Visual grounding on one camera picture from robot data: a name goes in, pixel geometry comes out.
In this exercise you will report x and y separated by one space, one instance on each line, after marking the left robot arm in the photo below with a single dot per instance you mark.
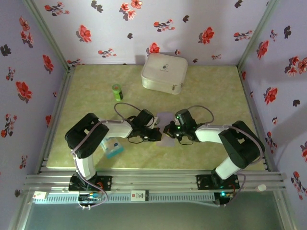
84 134

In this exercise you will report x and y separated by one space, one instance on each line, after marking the white round cap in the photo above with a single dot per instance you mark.
261 187

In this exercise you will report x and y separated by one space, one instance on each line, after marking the small white red tag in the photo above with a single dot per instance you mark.
39 195

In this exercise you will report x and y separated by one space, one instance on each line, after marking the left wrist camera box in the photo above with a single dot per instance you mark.
157 120

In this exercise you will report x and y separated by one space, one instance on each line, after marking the blue wet wipes pack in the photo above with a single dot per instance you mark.
114 149

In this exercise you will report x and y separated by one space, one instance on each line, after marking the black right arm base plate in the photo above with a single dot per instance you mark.
204 182

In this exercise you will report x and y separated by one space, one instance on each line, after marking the green bottle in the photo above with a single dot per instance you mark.
117 92

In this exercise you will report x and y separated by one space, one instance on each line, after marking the aluminium frame leg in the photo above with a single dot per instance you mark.
284 210
20 210

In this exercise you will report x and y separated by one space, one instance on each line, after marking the aluminium table edge rail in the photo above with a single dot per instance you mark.
248 95
63 95

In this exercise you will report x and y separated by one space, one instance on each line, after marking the white label card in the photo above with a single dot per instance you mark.
139 195

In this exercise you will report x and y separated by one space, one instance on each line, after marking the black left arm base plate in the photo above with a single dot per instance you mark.
105 183

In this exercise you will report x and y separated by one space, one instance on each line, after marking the white zip case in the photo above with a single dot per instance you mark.
163 72

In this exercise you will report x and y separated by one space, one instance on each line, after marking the long aluminium frame rail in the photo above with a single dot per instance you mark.
156 178

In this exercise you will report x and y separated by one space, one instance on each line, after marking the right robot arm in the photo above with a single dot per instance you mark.
239 143

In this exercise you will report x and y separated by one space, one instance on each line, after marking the aluminium corner post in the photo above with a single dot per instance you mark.
256 36
49 36

